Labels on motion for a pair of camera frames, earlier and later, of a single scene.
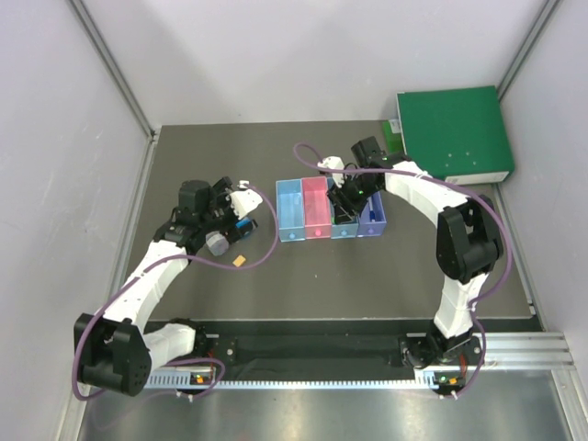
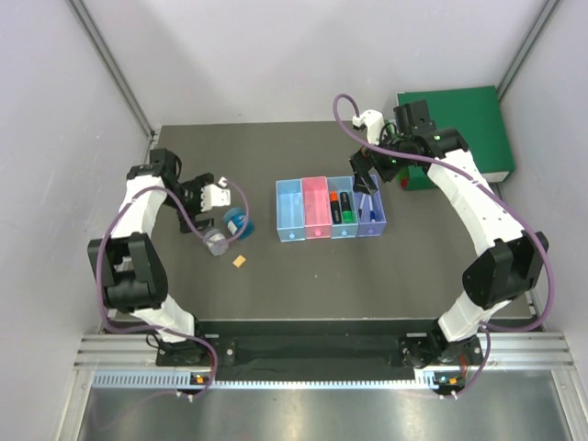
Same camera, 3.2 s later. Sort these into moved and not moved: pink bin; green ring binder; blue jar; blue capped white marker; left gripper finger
Moved: left gripper finger; green ring binder
Not moved: blue capped white marker; blue jar; pink bin
